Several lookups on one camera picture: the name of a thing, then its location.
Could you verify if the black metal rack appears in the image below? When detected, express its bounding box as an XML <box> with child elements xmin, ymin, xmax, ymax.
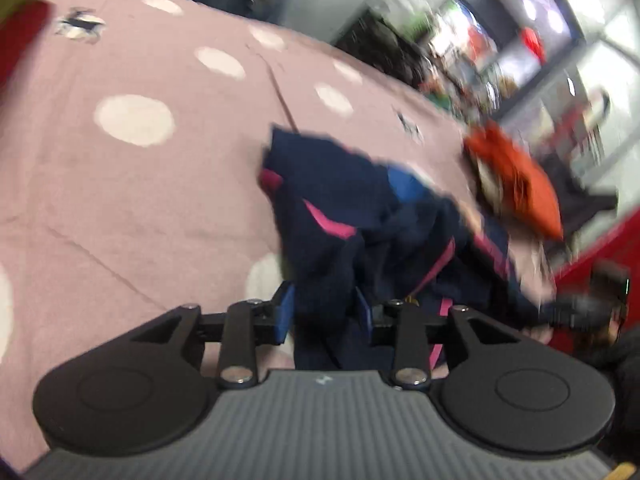
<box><xmin>335</xmin><ymin>10</ymin><xmax>436</xmax><ymax>86</ymax></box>

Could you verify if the navy pink cartoon print garment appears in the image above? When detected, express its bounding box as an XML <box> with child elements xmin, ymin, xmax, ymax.
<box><xmin>257</xmin><ymin>127</ymin><xmax>556</xmax><ymax>373</ymax></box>

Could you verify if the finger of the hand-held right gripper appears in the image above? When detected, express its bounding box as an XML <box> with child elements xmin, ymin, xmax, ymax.
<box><xmin>542</xmin><ymin>294</ymin><xmax>608</xmax><ymax>330</ymax></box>

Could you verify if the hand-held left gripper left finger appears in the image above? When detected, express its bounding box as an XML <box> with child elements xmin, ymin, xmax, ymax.
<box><xmin>132</xmin><ymin>282</ymin><xmax>296</xmax><ymax>391</ymax></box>

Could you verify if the red lantern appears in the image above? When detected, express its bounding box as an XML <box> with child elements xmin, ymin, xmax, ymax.
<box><xmin>520</xmin><ymin>27</ymin><xmax>546</xmax><ymax>63</ymax></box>

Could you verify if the red panel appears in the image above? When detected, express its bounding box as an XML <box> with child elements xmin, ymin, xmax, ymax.
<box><xmin>555</xmin><ymin>210</ymin><xmax>640</xmax><ymax>286</ymax></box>

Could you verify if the orange sweater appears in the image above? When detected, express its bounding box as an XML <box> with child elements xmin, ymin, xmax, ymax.
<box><xmin>462</xmin><ymin>122</ymin><xmax>566</xmax><ymax>241</ymax></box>

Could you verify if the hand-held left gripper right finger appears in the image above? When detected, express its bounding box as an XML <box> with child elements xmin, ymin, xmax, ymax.
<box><xmin>355</xmin><ymin>287</ymin><xmax>523</xmax><ymax>391</ymax></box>

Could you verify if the red folded clothing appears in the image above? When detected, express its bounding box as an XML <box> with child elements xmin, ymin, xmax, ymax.
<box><xmin>0</xmin><ymin>0</ymin><xmax>56</xmax><ymax>96</ymax></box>

